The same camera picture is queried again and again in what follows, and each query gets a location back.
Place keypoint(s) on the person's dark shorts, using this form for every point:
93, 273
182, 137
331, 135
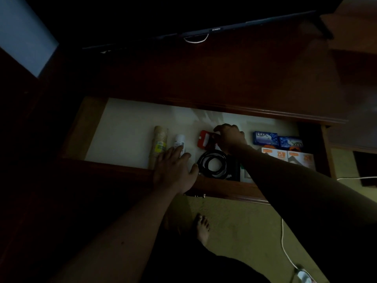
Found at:
200, 265

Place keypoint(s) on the person's left thumb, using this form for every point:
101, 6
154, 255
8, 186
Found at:
194, 171

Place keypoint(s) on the person's left forearm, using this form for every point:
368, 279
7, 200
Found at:
123, 241

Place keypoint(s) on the white and green box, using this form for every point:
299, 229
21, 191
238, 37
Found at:
246, 175

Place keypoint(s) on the black television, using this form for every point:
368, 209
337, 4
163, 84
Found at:
206, 14

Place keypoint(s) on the person's right hand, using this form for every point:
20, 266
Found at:
231, 139

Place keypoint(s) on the person's right fingers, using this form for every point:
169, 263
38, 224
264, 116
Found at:
225, 129

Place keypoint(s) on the person's bare foot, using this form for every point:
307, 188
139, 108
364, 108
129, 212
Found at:
202, 228

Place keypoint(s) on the dark wooden cabinet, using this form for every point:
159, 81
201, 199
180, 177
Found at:
235, 76

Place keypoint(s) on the white tube bottle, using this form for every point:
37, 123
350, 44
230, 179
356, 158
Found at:
179, 141

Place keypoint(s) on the red card package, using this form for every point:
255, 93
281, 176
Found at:
206, 140

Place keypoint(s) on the tan twine roll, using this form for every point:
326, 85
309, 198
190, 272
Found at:
159, 144

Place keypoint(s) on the person's right forearm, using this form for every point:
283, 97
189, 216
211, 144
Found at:
294, 188

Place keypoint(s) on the wooden drawer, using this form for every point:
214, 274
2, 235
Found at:
123, 135

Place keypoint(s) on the person's left little finger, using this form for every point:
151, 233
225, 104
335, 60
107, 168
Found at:
161, 159

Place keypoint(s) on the orange and white box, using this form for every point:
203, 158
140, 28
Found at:
302, 160
275, 153

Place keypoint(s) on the person's left middle finger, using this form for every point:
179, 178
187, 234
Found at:
177, 153

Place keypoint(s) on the person's left hand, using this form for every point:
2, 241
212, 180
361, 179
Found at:
173, 173

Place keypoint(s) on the blue soap box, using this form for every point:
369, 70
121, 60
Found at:
291, 142
266, 138

